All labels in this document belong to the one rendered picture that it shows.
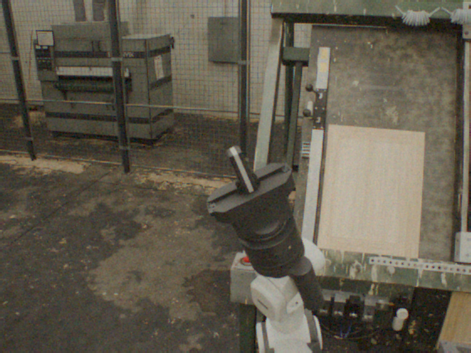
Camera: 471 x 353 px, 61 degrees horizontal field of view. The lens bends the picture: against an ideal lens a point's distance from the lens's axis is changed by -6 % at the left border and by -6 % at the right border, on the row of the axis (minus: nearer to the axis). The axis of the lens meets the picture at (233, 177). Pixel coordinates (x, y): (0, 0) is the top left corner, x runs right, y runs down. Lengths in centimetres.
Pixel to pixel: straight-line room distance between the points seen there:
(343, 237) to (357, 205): 15
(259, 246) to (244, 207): 7
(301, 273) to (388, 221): 133
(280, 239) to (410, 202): 140
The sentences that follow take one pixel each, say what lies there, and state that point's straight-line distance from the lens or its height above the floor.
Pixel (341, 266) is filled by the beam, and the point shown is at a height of 85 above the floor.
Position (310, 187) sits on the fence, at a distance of 190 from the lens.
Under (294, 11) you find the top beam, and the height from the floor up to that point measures 185.
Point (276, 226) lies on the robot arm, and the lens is 59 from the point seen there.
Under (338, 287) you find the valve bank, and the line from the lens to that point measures 190.
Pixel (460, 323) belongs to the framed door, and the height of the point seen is 44.
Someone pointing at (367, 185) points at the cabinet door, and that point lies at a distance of 194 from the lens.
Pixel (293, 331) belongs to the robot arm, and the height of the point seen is 128.
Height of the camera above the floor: 190
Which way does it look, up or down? 23 degrees down
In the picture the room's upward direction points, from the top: straight up
